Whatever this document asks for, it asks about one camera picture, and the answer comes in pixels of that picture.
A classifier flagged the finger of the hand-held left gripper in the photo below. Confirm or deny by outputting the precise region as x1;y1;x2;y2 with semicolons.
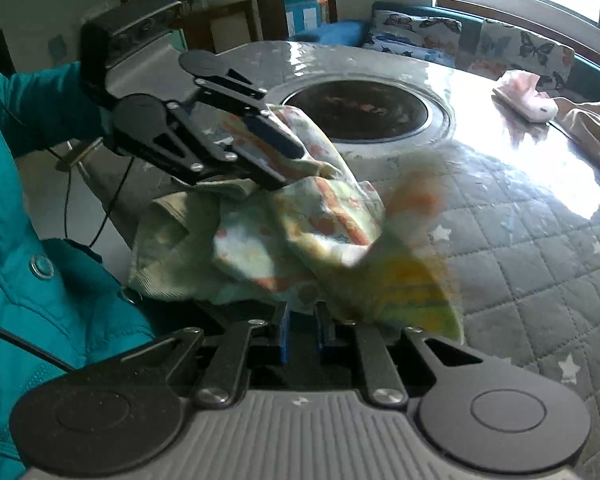
194;70;307;160
149;101;288;192

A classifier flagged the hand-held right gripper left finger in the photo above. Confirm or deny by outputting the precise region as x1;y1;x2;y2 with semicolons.
115;304;293;408

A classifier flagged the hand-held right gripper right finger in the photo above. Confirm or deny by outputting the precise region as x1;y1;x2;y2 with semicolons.
316;305;486;407

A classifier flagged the printed baby garment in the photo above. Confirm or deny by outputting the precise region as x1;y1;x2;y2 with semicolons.
126;104;465;347

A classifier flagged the person's left forearm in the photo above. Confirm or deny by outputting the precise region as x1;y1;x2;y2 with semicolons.
0;61;107;151

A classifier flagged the round black table heater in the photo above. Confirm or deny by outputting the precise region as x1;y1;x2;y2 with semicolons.
270;72;454;147

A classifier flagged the dark wooden cabinet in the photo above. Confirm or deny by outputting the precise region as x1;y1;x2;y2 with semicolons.
112;0;255;55

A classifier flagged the blue sofa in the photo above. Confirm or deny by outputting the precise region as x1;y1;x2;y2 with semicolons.
314;1;600;106

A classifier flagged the teal cabinet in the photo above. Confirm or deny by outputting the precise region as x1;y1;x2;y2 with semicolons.
284;0;329;37

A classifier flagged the butterfly print cushion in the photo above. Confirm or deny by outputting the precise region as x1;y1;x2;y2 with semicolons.
364;9;464;67
472;19;577;94

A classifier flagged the grey quilted table cover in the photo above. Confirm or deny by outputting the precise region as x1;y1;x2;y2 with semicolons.
80;40;600;480

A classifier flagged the person's teal jacket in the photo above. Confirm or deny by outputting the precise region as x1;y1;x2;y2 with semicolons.
0;75;157;480

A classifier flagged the pink cloth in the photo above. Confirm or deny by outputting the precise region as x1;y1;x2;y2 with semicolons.
492;70;559;124

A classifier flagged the beige cloth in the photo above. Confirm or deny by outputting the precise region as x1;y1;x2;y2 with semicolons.
554;65;600;183

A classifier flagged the black cable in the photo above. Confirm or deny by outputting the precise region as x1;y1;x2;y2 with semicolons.
0;72;135;258

